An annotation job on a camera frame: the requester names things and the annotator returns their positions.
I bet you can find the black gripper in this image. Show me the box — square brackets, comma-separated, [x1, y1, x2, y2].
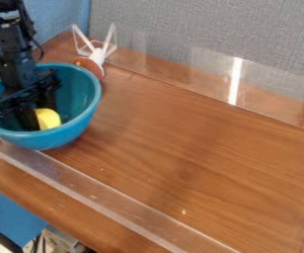
[0, 68, 61, 130]

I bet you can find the yellow wedge object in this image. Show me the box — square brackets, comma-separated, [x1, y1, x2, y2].
[36, 109, 61, 130]

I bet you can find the blue bowl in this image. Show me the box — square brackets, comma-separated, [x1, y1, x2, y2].
[0, 62, 102, 150]

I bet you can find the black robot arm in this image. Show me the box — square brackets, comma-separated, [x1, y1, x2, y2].
[0, 0, 60, 130]

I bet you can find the orange white plunger toy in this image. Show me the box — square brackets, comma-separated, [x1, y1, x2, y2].
[73, 47, 106, 80]

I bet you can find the clear acrylic front barrier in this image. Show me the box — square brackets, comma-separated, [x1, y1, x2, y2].
[0, 138, 239, 253]

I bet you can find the clear acrylic barrier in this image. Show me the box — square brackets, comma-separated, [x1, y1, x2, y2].
[0, 138, 239, 253]
[88, 28, 304, 134]

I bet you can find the clear acrylic back barrier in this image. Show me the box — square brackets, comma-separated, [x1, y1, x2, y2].
[88, 28, 304, 134]

